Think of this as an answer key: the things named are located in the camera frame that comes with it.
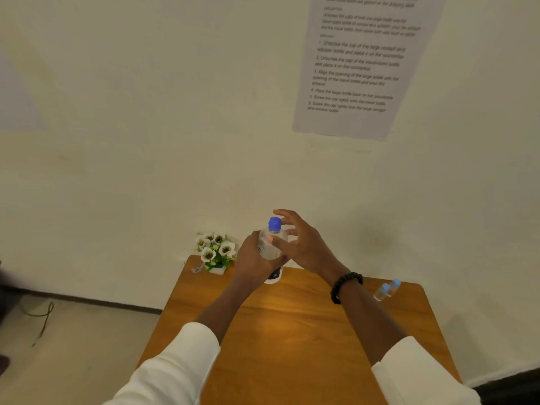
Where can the small clear plastic object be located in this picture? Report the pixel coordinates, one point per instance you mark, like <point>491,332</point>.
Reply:
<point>197,269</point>

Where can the white printed instruction sheet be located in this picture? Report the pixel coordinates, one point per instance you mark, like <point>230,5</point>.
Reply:
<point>363,67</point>

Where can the blue bottle cap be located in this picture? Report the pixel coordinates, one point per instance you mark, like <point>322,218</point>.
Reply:
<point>274,223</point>

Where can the person's left hand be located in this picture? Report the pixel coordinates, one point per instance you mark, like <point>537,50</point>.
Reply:
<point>249,265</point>

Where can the person's right thumb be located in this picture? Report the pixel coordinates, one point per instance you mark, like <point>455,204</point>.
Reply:
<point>278,245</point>

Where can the person's left thumb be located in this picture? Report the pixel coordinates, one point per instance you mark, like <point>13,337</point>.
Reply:
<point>276,263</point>

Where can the person's right hand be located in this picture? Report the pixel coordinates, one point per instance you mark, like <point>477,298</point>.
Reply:
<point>310,248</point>

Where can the person's right forearm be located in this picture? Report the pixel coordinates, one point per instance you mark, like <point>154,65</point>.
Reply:
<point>379,333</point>

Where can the large clear solution bottle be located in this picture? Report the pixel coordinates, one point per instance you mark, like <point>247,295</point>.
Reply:
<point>266,247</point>

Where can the small clear blue-capped bottle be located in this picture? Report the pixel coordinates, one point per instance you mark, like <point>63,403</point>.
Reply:
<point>381,292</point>
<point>394,286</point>

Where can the white flowers in white pot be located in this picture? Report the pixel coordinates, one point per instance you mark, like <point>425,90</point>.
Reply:
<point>216,250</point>

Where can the dark blurred object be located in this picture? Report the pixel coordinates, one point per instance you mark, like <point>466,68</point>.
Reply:
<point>8,291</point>

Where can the person's left forearm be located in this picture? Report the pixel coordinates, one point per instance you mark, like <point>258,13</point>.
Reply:
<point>202,333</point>

